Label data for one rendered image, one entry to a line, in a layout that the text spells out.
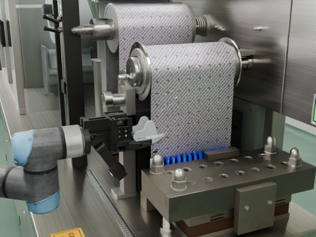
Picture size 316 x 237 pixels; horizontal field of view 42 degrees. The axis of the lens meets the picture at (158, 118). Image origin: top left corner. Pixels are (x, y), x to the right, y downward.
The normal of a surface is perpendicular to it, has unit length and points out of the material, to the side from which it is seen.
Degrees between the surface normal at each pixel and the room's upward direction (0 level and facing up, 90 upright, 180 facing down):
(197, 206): 90
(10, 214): 0
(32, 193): 90
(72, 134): 44
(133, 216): 0
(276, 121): 90
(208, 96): 90
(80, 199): 0
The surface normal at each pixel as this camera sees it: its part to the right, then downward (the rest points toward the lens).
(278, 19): -0.92, 0.11
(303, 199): 0.00, -0.96
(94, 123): 0.40, 0.27
